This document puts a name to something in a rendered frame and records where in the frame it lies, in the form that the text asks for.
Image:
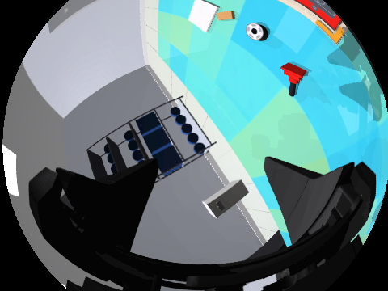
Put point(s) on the small orange flat block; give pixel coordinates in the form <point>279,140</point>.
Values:
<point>225,15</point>

